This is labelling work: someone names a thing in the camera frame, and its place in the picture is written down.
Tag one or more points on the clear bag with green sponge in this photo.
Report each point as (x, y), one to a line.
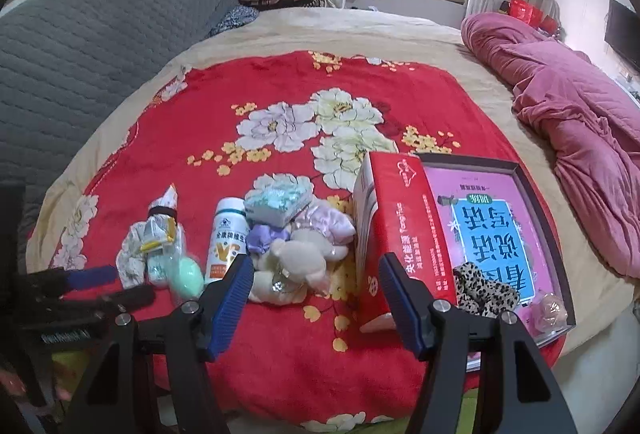
(185, 274)

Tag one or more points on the leopard print scrunchie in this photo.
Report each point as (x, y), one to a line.
(480, 289)

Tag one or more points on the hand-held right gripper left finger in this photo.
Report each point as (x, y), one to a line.
(232, 304)

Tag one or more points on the green cloth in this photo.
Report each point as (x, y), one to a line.
(470, 414)

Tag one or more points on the red gift bags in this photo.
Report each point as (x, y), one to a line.
(525, 11)

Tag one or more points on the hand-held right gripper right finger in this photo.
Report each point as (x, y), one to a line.
(407, 309)

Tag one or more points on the beige bed sheet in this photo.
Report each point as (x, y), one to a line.
(350, 28)

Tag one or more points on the red floral blanket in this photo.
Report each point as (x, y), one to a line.
(200, 113)

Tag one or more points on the pink quilt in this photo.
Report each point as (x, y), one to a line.
(575, 113)

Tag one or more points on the white supplement bottle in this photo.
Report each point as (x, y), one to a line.
(227, 239)

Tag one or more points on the teal patterned tissue packet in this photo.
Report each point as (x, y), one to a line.
(275, 204)

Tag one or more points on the person's left hand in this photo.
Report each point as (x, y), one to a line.
(10, 384)

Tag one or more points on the shallow box with pink print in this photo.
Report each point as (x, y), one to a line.
(500, 224)

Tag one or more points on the white window bench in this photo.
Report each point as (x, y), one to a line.
(400, 6)

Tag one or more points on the purple toy in plastic bag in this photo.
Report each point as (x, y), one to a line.
(325, 224)

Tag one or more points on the blue patterned pillow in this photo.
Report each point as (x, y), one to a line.
(235, 18)

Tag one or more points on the purple scrunchie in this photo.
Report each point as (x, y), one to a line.
(265, 239)

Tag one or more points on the pink powder puff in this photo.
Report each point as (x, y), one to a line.
(550, 311)

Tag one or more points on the black wall television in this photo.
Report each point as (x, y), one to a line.
(622, 33)

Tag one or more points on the white spray bottle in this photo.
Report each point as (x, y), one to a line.
(165, 204)

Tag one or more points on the white plush toy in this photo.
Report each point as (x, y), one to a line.
(300, 259)

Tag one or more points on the red cardboard box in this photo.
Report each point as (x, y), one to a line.
(400, 214)

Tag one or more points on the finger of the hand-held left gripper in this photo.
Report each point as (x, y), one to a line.
(90, 277)
(130, 298)

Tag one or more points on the grey quilted headboard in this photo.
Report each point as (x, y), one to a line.
(100, 38)

